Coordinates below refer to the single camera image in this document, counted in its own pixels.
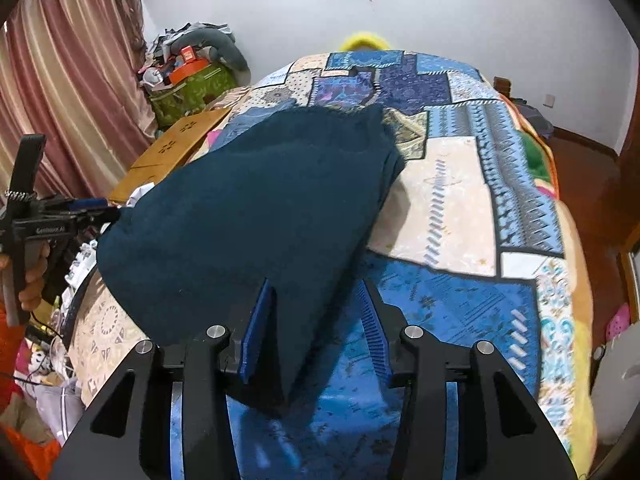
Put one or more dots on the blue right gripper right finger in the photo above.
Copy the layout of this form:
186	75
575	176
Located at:
406	356

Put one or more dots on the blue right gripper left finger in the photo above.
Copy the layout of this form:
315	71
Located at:
227	352

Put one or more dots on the dark teal pants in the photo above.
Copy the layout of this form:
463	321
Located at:
292	200

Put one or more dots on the person left hand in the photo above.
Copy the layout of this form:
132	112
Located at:
31	295

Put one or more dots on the blue patchwork quilt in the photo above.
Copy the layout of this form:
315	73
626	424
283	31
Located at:
472	243

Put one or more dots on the pink beige striped curtain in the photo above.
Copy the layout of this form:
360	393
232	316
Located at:
69	70

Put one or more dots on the wooden lap desk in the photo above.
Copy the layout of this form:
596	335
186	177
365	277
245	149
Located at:
169	152

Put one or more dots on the green fabric storage bag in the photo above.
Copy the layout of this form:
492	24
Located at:
191	95

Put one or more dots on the orange box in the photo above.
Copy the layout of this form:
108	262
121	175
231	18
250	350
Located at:
187	70

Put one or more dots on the folded blue jeans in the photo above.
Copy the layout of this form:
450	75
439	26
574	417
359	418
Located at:
244	121

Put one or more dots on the grey plush toy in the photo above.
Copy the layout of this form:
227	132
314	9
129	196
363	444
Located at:
217	41

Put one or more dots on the grey bag on floor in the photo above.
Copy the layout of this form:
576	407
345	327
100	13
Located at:
541	124

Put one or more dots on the yellow plush pillow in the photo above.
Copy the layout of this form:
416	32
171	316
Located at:
364	41

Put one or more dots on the wooden door frame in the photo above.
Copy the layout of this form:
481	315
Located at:
629	160

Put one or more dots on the white wall socket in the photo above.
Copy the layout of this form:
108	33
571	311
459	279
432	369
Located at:
549	100

